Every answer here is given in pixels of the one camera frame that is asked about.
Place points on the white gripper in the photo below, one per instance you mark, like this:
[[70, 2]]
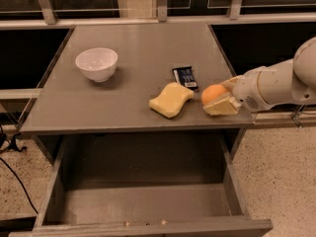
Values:
[[246, 90]]

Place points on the orange fruit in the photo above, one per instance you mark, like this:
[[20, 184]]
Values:
[[212, 92]]

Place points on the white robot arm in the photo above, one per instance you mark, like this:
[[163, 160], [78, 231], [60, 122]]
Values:
[[290, 82]]

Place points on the grey counter cabinet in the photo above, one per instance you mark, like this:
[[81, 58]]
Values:
[[70, 103]]

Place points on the grey open top drawer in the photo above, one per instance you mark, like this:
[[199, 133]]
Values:
[[179, 184]]

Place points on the dark blue snack bar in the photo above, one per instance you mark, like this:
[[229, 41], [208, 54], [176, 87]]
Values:
[[185, 77]]

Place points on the yellow sponge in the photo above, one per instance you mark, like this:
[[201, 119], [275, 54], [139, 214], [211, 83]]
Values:
[[171, 100]]

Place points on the white ceramic bowl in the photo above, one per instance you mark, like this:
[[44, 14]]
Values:
[[97, 64]]

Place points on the metal window railing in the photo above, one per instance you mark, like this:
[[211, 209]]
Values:
[[39, 14]]

